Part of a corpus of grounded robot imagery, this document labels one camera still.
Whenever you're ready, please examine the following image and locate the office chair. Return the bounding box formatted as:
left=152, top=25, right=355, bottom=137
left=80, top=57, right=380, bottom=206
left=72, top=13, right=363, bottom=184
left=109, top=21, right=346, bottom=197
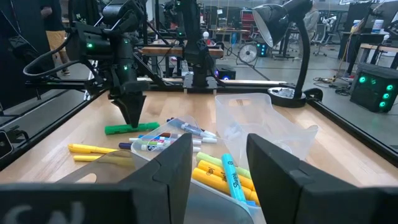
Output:
left=312, top=23, right=331, bottom=57

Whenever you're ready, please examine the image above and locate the black computer with blue light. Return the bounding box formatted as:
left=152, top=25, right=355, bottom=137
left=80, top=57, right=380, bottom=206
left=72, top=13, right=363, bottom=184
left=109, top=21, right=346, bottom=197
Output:
left=214, top=65, right=236, bottom=81

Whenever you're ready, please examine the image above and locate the wooden workbench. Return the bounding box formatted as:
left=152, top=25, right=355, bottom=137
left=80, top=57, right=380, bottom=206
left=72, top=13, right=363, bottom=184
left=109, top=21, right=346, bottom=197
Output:
left=141, top=45, right=224, bottom=58

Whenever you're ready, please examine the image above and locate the green thin marker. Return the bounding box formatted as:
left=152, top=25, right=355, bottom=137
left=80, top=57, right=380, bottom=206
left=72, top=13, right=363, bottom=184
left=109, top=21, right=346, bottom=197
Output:
left=136, top=139, right=175, bottom=147

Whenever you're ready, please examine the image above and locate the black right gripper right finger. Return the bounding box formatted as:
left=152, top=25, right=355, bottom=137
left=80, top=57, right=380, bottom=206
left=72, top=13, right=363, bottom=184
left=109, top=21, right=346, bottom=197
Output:
left=246, top=133, right=382, bottom=224

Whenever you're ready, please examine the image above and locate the light green highlighter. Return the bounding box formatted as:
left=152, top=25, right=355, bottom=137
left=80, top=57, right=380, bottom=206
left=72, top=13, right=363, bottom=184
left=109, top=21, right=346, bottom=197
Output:
left=195, top=151, right=253, bottom=180

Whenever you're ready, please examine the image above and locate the black computer with green lights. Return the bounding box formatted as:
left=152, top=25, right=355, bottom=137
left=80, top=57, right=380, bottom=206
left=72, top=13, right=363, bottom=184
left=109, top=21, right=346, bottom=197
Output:
left=349, top=63, right=398, bottom=113

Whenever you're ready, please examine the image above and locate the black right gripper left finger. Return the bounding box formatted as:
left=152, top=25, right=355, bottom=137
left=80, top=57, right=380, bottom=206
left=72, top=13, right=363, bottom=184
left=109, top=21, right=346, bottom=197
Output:
left=119, top=133, right=193, bottom=224

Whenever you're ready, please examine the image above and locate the purple thin marker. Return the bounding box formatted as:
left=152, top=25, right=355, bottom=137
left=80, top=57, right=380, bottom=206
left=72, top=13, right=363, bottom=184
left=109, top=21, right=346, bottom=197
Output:
left=166, top=117, right=218, bottom=139

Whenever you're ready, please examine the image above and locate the white wipes canister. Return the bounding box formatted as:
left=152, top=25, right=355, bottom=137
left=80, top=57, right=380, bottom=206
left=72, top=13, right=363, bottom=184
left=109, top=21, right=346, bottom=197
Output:
left=371, top=19, right=385, bottom=34

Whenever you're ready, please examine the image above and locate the person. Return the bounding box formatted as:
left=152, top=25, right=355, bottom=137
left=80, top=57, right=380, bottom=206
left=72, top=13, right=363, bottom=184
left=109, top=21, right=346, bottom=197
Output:
left=303, top=0, right=321, bottom=43
left=39, top=0, right=72, bottom=77

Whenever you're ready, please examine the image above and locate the grey table-level camera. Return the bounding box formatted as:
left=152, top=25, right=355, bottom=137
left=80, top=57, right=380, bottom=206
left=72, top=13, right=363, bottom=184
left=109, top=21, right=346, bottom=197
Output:
left=0, top=129, right=14, bottom=160

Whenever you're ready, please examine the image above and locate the cyan highlighter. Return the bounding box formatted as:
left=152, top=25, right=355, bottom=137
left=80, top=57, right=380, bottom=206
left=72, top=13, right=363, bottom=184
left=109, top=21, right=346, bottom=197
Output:
left=220, top=153, right=250, bottom=205

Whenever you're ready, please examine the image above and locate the round floor fan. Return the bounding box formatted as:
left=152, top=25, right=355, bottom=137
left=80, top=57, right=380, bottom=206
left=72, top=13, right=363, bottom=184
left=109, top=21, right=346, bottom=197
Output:
left=238, top=43, right=259, bottom=65

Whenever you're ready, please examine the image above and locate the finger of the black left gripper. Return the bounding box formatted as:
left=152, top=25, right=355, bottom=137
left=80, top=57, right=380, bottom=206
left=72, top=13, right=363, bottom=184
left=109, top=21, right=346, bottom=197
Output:
left=130, top=95, right=147, bottom=128
left=112, top=96, right=133, bottom=127

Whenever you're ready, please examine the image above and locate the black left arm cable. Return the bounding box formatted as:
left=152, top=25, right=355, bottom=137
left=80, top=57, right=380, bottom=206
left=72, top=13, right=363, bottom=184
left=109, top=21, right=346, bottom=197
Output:
left=22, top=32, right=82, bottom=78

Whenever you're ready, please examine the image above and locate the clear plastic bin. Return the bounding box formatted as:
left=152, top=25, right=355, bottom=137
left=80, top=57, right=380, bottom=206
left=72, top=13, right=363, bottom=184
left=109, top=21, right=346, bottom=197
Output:
left=129, top=114, right=261, bottom=224
left=214, top=92, right=320, bottom=167

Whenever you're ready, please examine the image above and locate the black desk lamp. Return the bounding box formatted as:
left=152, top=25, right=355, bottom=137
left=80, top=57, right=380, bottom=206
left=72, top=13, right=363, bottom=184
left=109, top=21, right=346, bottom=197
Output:
left=251, top=0, right=324, bottom=109

